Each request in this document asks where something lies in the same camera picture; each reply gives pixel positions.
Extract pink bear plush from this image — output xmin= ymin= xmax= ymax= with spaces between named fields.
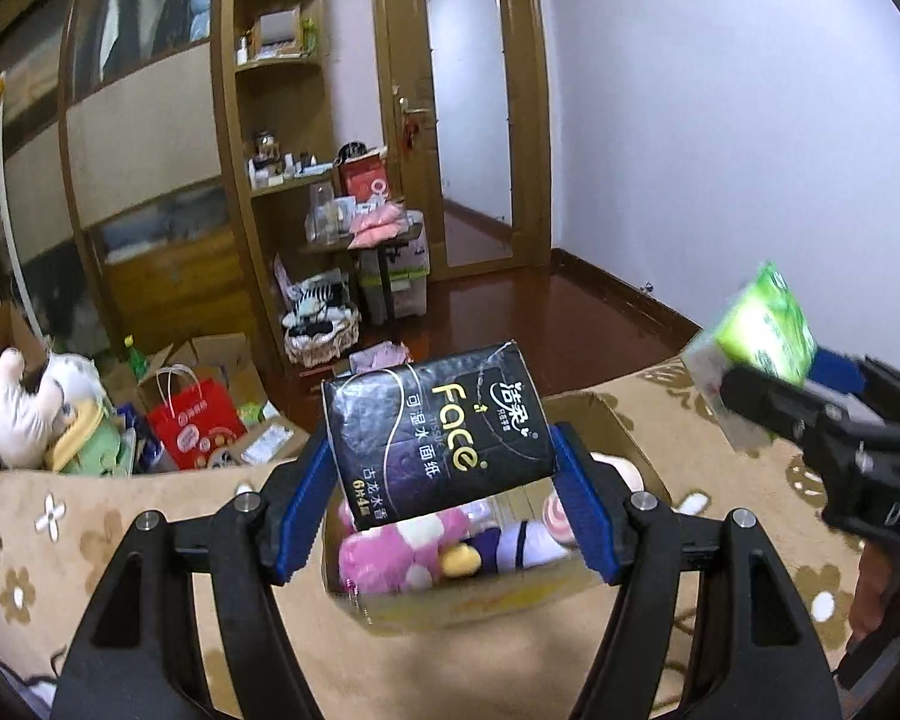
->
xmin=338 ymin=507 xmax=471 ymax=596

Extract wooden corner shelf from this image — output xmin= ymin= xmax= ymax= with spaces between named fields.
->
xmin=209 ymin=0 xmax=362 ymax=369

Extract green tissue pack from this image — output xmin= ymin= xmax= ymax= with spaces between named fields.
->
xmin=679 ymin=262 xmax=818 ymax=452

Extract brown cardboard box on floor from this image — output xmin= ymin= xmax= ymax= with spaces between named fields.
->
xmin=0 ymin=302 xmax=48 ymax=372

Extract white pink limbed plush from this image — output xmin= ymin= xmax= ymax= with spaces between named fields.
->
xmin=0 ymin=348 xmax=107 ymax=470

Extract small dark side table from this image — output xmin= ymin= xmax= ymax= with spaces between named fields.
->
xmin=298 ymin=223 xmax=426 ymax=332

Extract lace trimmed basket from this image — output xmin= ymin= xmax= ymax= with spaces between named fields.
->
xmin=281 ymin=268 xmax=362 ymax=369

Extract red box on table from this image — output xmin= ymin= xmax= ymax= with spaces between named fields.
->
xmin=340 ymin=149 xmax=391 ymax=203

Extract purple haired doll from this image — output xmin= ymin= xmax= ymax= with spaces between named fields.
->
xmin=464 ymin=520 xmax=572 ymax=575

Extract beige flower pattern blanket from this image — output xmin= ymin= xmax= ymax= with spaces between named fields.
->
xmin=0 ymin=359 xmax=862 ymax=718

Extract person right hand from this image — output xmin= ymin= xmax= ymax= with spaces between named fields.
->
xmin=848 ymin=541 xmax=900 ymax=645

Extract red paper shopping bag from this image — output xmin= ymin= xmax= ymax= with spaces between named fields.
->
xmin=148 ymin=364 xmax=247 ymax=472

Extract wooden door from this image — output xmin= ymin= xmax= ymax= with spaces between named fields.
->
xmin=374 ymin=0 xmax=551 ymax=281

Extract green yellow toy container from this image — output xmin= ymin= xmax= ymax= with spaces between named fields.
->
xmin=45 ymin=400 xmax=133 ymax=478

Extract clear plastic storage bin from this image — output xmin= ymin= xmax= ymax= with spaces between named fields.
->
xmin=359 ymin=270 xmax=429 ymax=325

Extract yellow bear plush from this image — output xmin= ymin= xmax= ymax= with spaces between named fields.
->
xmin=439 ymin=543 xmax=482 ymax=578

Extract wooden wardrobe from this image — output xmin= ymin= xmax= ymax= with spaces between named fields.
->
xmin=0 ymin=0 xmax=278 ymax=371

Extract green bottle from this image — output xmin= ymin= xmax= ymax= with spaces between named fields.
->
xmin=123 ymin=335 xmax=149 ymax=382

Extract open cardboard box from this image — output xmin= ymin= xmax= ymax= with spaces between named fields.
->
xmin=320 ymin=388 xmax=673 ymax=636

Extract black face tissue pack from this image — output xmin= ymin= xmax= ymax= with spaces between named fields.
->
xmin=322 ymin=341 xmax=556 ymax=532

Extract pink packets on table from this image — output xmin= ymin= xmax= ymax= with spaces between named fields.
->
xmin=349 ymin=202 xmax=408 ymax=249

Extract pink white marshmallow plush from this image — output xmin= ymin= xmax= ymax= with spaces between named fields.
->
xmin=541 ymin=452 xmax=647 ymax=550

